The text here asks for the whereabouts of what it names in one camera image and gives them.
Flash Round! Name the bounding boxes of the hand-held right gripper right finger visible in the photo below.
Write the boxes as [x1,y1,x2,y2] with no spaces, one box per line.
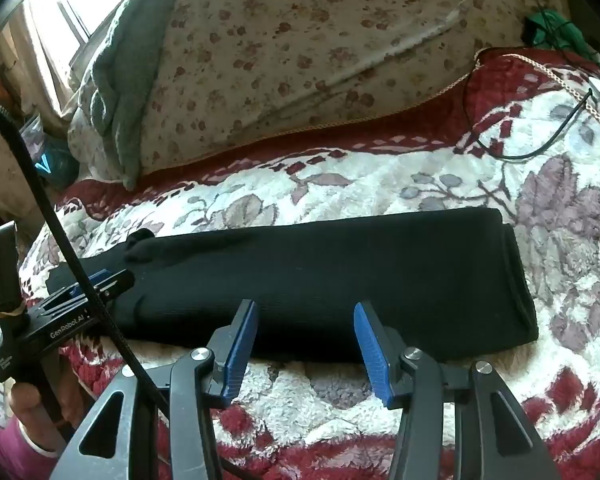
[354,301,573,480]

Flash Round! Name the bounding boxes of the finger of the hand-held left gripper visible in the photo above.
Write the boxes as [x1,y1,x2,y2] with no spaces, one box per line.
[50,270,112,302]
[94,268,135,305]

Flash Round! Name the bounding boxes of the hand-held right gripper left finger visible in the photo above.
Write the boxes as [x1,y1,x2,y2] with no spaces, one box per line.
[50,299,259,480]

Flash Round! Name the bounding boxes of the black pants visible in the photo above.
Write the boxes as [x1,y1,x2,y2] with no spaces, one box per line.
[45,207,540,365]

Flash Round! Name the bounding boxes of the person's left forearm pink sleeve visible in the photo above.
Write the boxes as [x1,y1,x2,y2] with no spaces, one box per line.
[0,417,67,480]

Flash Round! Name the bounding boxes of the person's left hand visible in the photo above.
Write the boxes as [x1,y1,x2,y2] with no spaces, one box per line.
[7,355,88,456]

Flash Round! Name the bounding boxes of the teal plastic bag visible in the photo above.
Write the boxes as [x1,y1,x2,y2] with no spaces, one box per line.
[30,132,78,188]

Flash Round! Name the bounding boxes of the red white floral blanket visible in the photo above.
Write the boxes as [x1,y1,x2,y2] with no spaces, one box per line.
[17,47,600,480]

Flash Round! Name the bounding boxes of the grey-green towel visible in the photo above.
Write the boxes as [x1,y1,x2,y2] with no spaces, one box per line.
[82,0,191,192]

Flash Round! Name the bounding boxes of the beige curtain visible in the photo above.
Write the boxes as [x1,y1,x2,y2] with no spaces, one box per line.
[0,0,88,116]

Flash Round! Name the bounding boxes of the floral pillow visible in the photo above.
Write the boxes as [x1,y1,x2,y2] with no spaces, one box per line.
[67,0,566,186]

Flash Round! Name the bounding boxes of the green cloth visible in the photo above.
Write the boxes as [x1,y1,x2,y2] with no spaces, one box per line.
[522,7,586,56]

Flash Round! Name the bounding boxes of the black braided cable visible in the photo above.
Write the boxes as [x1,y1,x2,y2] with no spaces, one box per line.
[0,99,251,480]

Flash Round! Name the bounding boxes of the thin black cable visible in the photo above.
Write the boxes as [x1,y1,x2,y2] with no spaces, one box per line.
[462,47,595,162]

